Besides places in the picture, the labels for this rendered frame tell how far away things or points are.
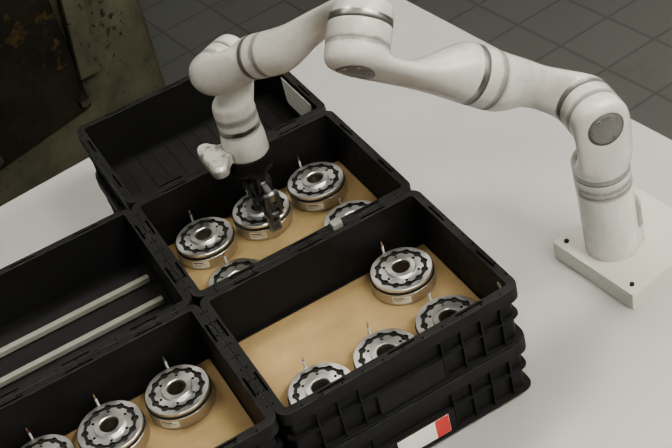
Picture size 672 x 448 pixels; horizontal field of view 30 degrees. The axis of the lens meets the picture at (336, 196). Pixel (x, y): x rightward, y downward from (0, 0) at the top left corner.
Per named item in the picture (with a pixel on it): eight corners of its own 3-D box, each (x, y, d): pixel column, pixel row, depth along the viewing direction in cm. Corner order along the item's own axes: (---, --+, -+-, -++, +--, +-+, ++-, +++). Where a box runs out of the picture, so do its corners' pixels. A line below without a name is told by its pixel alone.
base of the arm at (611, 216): (617, 215, 216) (606, 140, 205) (652, 243, 209) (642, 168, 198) (574, 241, 214) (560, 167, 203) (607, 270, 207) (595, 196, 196)
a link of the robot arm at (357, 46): (343, 59, 167) (495, 102, 179) (350, -8, 169) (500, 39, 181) (309, 73, 175) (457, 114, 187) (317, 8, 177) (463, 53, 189)
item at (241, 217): (273, 183, 224) (273, 180, 224) (299, 211, 217) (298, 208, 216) (224, 208, 221) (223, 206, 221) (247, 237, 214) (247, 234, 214)
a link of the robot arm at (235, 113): (241, 103, 209) (210, 133, 204) (217, 25, 200) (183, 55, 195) (274, 110, 206) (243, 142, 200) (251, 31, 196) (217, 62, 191)
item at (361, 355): (399, 320, 191) (399, 318, 191) (433, 359, 184) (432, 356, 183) (342, 351, 189) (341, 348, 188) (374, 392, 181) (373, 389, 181)
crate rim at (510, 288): (417, 197, 205) (414, 186, 203) (523, 296, 183) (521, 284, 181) (199, 311, 195) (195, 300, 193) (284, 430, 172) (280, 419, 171)
